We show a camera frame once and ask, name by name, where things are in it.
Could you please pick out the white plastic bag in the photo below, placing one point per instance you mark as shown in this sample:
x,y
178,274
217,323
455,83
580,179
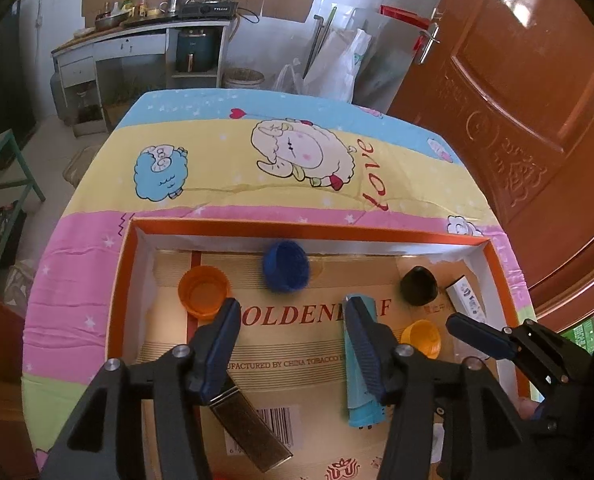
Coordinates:
x,y
333,71

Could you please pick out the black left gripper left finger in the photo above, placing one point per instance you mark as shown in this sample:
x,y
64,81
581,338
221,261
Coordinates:
x,y
102,438

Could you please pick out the dark green air fryer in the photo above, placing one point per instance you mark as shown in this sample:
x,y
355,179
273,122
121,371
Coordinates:
x,y
195,50

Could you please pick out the black bottle cap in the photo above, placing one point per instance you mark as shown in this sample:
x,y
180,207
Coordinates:
x,y
419,286

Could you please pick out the black refrigerator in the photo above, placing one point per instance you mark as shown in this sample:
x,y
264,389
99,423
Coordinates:
x,y
16,112

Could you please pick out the cartoon sheep tablecloth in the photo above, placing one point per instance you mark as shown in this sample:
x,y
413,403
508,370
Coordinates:
x,y
231,154

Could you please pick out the blue bottle cap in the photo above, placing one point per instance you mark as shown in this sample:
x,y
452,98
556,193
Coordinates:
x,y
285,267

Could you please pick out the orange shallow cardboard box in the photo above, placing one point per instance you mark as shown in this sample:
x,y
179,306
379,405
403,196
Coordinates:
x,y
289,359

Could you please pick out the black gas stove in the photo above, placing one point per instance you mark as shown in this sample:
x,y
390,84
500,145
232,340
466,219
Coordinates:
x,y
207,9

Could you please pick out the grey kitchen desk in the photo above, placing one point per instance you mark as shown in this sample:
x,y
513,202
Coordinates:
x,y
100,76

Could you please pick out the orange bottle cap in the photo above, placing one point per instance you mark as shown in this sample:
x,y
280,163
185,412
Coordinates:
x,y
202,291

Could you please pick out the white cartoon lighter box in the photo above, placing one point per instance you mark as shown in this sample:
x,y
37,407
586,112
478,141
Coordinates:
x,y
465,301

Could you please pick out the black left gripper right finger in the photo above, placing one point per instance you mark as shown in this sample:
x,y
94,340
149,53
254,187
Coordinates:
x,y
485,438

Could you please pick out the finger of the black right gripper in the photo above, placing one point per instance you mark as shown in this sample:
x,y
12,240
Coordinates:
x,y
480,336

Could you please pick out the yellow-orange bottle cap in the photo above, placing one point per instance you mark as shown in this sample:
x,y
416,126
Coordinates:
x,y
423,335

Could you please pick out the green blue carton box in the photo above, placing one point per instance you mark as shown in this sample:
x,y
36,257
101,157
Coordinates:
x,y
582,334

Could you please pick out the brown wooden door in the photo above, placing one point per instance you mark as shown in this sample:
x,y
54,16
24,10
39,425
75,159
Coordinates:
x,y
509,84

